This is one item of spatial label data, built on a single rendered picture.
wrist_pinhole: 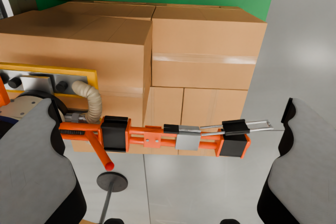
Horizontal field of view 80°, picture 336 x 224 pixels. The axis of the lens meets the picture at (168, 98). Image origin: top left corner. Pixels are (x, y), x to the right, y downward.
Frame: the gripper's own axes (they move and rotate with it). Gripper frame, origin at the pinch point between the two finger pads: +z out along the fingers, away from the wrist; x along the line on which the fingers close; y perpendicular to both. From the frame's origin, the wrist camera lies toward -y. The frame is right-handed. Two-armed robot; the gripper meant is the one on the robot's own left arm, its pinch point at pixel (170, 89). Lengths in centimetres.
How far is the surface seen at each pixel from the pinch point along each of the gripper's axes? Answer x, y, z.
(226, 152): 17, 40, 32
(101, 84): -27, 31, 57
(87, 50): -29, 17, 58
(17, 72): -46, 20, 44
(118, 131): -14.6, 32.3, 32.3
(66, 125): -30, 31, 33
